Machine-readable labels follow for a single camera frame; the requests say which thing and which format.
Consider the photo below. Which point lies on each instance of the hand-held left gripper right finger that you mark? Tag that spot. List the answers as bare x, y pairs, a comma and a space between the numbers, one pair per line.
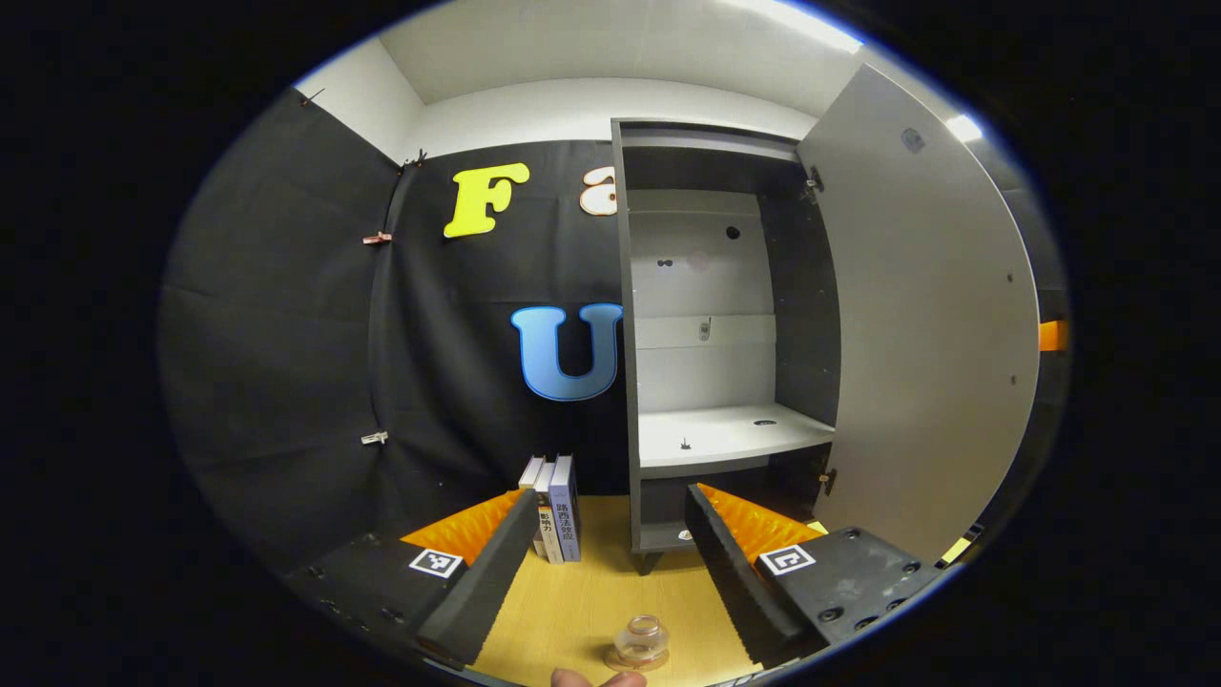
739, 592

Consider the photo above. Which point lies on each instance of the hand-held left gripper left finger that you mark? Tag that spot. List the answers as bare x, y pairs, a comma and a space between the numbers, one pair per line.
486, 587

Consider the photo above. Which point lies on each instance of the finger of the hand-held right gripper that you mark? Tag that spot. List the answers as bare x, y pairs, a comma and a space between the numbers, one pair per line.
1054, 336

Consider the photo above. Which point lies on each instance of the small clear glass bottle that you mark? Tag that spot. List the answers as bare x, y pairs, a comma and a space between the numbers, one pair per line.
641, 637

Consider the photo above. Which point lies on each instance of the light grey cabinet door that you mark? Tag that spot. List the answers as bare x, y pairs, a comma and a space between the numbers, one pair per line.
925, 334

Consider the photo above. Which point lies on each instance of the round brown coaster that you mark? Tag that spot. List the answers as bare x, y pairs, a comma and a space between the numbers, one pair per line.
615, 664

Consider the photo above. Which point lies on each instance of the dark grey cabinet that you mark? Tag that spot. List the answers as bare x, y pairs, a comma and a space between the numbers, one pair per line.
806, 315

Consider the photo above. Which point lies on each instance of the cabinet door hinge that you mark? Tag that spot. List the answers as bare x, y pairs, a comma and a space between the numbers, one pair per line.
826, 480
814, 183

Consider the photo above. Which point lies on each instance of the white cabinet shelf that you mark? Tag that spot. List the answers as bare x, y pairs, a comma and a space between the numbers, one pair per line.
725, 434

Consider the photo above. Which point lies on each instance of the beige book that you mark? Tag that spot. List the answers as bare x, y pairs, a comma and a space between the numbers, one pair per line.
548, 534

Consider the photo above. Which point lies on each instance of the blue-grey book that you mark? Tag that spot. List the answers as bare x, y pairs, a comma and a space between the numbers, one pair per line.
566, 515

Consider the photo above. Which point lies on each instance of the white book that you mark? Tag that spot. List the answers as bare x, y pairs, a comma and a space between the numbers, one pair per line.
530, 472

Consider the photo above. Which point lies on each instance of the white cloth clip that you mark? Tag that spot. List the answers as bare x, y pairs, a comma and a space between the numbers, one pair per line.
374, 438

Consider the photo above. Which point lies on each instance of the small ceiling light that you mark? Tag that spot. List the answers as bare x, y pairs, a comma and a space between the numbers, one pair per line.
963, 128

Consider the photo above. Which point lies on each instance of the black backdrop cloth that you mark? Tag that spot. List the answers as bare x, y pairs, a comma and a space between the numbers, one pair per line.
286, 334

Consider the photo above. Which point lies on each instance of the long ceiling light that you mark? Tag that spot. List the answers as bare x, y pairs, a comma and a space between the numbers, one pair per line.
811, 27

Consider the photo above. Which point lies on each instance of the black cloth clip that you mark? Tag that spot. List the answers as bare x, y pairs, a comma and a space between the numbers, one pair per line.
417, 157
310, 95

